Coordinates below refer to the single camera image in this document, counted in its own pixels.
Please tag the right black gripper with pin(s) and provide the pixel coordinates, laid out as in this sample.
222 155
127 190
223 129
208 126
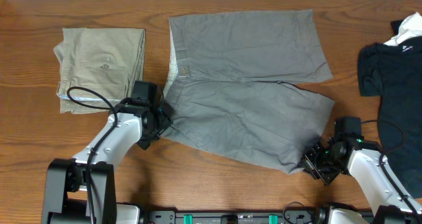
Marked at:
308 163

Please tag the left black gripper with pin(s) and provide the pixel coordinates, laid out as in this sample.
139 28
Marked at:
165 120

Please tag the grey shorts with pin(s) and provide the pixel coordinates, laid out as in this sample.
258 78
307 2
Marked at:
233 86

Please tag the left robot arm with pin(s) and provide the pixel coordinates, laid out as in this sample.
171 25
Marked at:
82 189

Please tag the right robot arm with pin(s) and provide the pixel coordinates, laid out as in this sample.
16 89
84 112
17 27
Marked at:
389 201

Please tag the folded khaki shorts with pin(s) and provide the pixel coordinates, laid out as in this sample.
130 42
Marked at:
105 60

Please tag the black t-shirt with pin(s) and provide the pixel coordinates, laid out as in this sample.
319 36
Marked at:
394 74

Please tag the white garment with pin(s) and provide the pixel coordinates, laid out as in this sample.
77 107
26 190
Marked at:
405 29

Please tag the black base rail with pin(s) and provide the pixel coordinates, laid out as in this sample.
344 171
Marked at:
171 217

